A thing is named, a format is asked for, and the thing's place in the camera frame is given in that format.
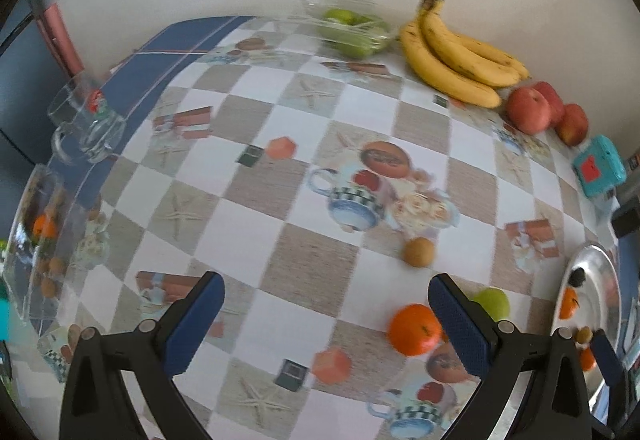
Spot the clear box of green fruit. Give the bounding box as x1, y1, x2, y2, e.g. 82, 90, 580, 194
299, 0, 397, 60

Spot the orange tangerine on plate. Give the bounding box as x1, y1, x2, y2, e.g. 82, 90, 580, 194
559, 286, 579, 320

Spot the red apple right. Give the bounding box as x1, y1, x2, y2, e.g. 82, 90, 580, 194
554, 103, 589, 146

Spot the red apple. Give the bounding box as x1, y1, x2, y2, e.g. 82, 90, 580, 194
506, 87, 551, 136
533, 82, 565, 128
554, 103, 589, 146

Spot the small brown fruit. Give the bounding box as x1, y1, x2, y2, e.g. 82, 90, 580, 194
401, 236, 436, 268

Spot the orange tangerine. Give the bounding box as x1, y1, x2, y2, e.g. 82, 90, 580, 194
559, 286, 579, 320
387, 304, 442, 356
578, 347, 597, 373

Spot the yellow banana bunch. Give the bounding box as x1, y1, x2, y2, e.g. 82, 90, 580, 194
399, 0, 529, 108

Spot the red apple left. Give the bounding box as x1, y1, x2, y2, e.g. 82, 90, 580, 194
506, 87, 551, 136

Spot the teal plastic box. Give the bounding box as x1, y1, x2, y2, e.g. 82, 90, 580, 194
572, 134, 627, 197

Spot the brown round fruit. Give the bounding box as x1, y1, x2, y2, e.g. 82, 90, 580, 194
575, 326, 592, 345

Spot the silver metal plate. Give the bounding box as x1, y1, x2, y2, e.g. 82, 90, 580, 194
548, 242, 624, 416

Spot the red apple middle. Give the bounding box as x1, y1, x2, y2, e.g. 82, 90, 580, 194
533, 82, 565, 128

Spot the clear glass mug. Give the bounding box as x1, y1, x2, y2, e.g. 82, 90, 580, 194
48, 72, 126, 164

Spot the dark plum on plate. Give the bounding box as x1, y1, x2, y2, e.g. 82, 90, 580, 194
567, 268, 586, 288

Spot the black power adapter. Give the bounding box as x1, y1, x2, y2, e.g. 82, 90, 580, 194
611, 196, 640, 238

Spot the pink rolled object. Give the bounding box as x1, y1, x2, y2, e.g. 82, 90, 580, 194
37, 4, 85, 77

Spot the clear plastic fruit container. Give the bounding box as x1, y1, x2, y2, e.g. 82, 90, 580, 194
2, 165, 110, 334

